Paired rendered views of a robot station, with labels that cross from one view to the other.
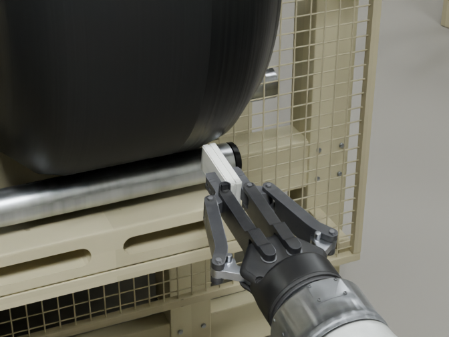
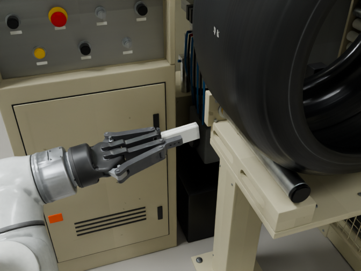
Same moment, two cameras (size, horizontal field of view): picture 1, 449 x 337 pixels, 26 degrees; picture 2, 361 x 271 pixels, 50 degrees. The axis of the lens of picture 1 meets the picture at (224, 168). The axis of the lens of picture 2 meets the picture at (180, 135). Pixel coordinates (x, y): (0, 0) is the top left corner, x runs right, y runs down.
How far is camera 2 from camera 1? 108 cm
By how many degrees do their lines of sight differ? 77
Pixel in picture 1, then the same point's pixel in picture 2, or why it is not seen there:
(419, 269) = not seen: outside the picture
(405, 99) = not seen: outside the picture
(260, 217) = (139, 148)
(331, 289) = (55, 155)
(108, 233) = (238, 158)
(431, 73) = not seen: outside the picture
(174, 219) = (254, 182)
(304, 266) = (76, 148)
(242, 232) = (128, 142)
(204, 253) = (259, 214)
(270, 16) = (252, 92)
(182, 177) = (270, 170)
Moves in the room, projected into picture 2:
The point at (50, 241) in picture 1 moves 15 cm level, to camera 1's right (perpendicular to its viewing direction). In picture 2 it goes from (228, 140) to (229, 180)
